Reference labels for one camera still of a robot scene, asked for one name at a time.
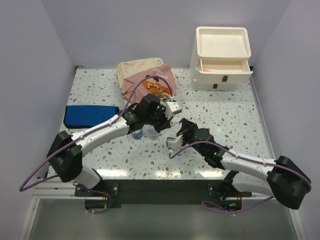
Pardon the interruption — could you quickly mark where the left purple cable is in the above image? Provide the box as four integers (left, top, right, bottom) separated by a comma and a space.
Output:
19, 75, 176, 214

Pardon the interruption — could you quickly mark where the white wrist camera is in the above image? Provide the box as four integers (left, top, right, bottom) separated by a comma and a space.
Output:
165, 135, 183, 151
164, 101, 183, 119

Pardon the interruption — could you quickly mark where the blue cloth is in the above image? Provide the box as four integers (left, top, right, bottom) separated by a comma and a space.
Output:
63, 105, 120, 129

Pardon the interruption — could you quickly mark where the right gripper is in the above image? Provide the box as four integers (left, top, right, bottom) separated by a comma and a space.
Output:
176, 119, 207, 157

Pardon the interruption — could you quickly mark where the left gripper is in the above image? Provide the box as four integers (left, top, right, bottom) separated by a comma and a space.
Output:
144, 105, 173, 134

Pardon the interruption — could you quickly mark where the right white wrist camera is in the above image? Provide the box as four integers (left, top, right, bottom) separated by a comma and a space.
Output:
165, 135, 183, 151

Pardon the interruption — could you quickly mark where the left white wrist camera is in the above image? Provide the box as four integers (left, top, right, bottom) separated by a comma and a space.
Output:
164, 101, 183, 119

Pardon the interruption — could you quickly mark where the brown top drawer handle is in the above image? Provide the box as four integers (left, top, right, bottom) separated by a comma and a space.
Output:
222, 75, 228, 82

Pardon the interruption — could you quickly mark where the white laundry basket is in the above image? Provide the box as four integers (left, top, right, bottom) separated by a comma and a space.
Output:
116, 57, 177, 103

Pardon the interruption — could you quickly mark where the clear plastic cup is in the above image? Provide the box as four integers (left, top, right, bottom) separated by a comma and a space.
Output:
147, 126, 159, 141

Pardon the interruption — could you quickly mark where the white drawer cabinet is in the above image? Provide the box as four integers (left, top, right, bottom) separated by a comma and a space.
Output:
189, 26, 253, 91

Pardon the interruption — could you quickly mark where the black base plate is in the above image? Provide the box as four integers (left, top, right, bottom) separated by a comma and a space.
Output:
74, 178, 251, 209

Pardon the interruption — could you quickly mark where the blue round tin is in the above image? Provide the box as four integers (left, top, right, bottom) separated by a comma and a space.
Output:
131, 129, 144, 140

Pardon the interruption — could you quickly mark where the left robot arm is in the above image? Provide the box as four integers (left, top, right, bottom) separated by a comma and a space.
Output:
47, 94, 181, 196

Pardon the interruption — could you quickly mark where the aluminium rail frame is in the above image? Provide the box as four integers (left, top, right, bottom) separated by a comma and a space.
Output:
18, 65, 305, 240

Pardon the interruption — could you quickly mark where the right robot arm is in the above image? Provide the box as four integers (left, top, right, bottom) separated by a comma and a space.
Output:
176, 118, 311, 210

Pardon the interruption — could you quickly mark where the pink printed t-shirt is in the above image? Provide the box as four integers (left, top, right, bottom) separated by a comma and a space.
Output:
121, 63, 177, 103

